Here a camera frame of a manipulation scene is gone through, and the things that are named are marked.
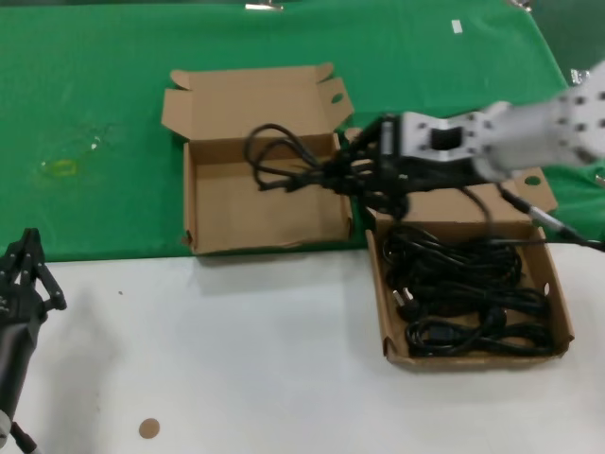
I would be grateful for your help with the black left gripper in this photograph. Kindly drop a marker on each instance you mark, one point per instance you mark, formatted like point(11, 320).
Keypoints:
point(19, 340)

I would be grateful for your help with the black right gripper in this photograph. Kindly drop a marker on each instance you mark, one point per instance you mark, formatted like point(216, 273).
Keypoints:
point(397, 189)

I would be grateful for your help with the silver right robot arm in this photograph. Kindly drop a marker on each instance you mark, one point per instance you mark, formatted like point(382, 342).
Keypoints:
point(520, 137)

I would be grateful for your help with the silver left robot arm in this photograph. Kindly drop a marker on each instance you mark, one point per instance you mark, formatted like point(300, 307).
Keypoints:
point(4, 423)

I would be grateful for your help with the cardboard box with open lid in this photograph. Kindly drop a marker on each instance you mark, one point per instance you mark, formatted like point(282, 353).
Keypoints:
point(264, 217)
point(444, 210)

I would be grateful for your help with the clear film scrap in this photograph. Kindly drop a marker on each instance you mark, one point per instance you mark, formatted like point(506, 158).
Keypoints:
point(94, 142)

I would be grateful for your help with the white tape strip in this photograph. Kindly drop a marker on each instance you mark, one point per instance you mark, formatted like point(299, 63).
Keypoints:
point(456, 27)

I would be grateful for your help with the metal cloth clip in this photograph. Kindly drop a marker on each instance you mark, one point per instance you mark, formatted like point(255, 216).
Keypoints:
point(600, 180)
point(520, 4)
point(264, 5)

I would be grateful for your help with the round brown sticker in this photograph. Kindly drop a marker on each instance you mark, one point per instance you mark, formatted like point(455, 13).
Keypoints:
point(149, 429)

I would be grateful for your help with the green table cloth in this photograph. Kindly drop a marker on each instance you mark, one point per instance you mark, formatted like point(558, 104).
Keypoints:
point(94, 71)

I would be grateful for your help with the crumpled silver foil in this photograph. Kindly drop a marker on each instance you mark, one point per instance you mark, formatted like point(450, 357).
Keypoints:
point(577, 76)

